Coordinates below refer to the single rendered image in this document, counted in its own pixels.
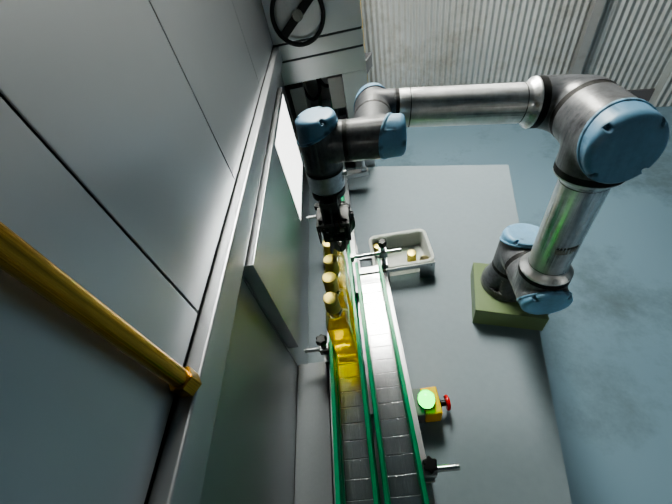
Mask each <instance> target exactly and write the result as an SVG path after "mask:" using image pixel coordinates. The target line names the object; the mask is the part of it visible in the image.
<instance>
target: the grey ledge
mask: <svg viewBox="0 0 672 504"><path fill-rule="evenodd" d="M294 504H334V484H333V459H332V434H331V410H330V385H329V365H326V364H325V361H324V362H316V363H308V364H300V365H298V382H297V418H296V454H295V490H294Z"/></svg>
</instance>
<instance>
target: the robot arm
mask: <svg viewBox="0 0 672 504"><path fill-rule="evenodd" d="M353 108H354V118H349V119H338V118H337V116H336V113H335V111H334V110H333V109H331V108H329V107H322V106H318V107H312V108H309V109H307V110H304V111H303V112H301V113H300V114H299V115H298V116H297V118H296V120H295V127H296V132H297V137H298V146H299V147H300V151H301V155H302V159H303V163H304V167H305V171H306V176H307V180H308V184H309V189H310V191H311V192H312V196H313V198H314V199H315V200H316V201H318V202H319V207H318V208H317V215H316V219H317V220H316V228H317V232H318V236H319V240H320V244H322V234H321V232H322V233H323V237H324V242H325V243H327V242H329V245H330V252H331V254H333V251H334V249H336V250H337V251H339V252H343V251H344V250H345V249H346V252H348V244H349V241H352V238H351V233H352V231H353V229H354V228H355V217H354V212H353V211H350V204H348V203H346V200H345V201H341V200H340V198H341V197H343V195H344V194H345V192H346V188H345V176H344V175H347V170H343V163H344V162H355V161H366V160H376V159H382V160H386V159H387V158H393V157H400V156H402V155H404V153H405V151H406V145H407V131H406V127H430V126H459V125H488V124H517V123H519V124H520V126H521V127H522V128H525V129H528V128H536V129H541V130H545V131H547V132H549V133H550V134H552V135H553V136H554V138H555V139H556V140H557V141H558V142H559V143H560V148H559V151H558V154H557V156H556V159H555V162H554V165H553V172H554V174H555V175H556V176H557V177H558V180H557V183H556V185H555V188H554V191H553V193H552V196H551V199H550V201H549V204H548V207H547V209H546V212H545V215H544V217H543V220H542V223H541V225H540V227H538V226H534V225H531V224H526V223H517V224H512V225H509V226H507V227H506V228H505V229H504V230H503V232H502V235H501V236H500V240H499V243H498V246H497V249H496V252H495V255H494V257H493V260H492V262H491V263H490V264H489V265H488V266H486V267H485V268H484V270H483V272H482V275H481V278H480V281H481V285H482V287H483V289H484V290H485V291H486V292H487V293H488V294H489V295H491V296H492V297H494V298H496V299H498V300H501V301H504V302H518V303H519V305H520V307H521V309H522V310H523V311H524V312H527V313H529V314H535V315H542V314H550V313H554V312H558V311H561V310H563V309H565V308H567V307H568V306H570V305H571V303H572V302H573V297H572V293H571V292H570V291H569V289H568V285H569V284H570V282H571V280H572V278H573V276H574V269H573V266H572V265H571V263H572V262H573V260H574V258H575V256H576V254H577V252H578V250H579V248H580V246H581V244H582V242H583V241H584V239H585V237H586V235H587V233H588V231H589V229H590V227H591V225H592V223H593V221H594V219H595V218H596V216H597V214H598V212H599V210H600V208H601V206H602V204H603V202H604V200H605V198H606V197H607V195H608V193H609V191H610V189H611V188H614V187H617V186H620V185H622V184H623V183H624V182H626V181H627V180H630V179H632V178H634V177H636V176H638V175H640V174H641V173H642V171H641V170H642V169H644V168H650V167H651V166H652V165H653V164H654V163H655V162H656V161H657V160H658V158H659V157H660V156H661V154H662V153H663V151H664V149H665V147H666V145H667V143H668V139H669V126H668V123H667V120H666V119H665V117H664V116H663V115H662V114H661V113H660V112H658V110H657V109H656V108H655V107H654V106H653V105H652V104H651V103H649V102H648V101H646V100H643V99H640V98H638V97H637V96H635V95H633V94H632V93H630V92H629V91H627V90H626V89H624V88H623V87H621V86H619V85H618V84H617V83H616V82H614V81H612V80H611V79H609V78H606V77H602V76H598V75H589V74H561V75H539V76H533V77H531V78H530V79H529V80H528V81H527V82H517V83H495V84H474V85H453V86H432V87H410V88H389V89H386V88H385V87H384V86H382V85H381V84H379V83H368V84H366V85H364V86H363V87H362V88H360V90H359V91H358V93H357V95H356V99H355V101H354V107H353ZM339 241H341V242H339Z"/></svg>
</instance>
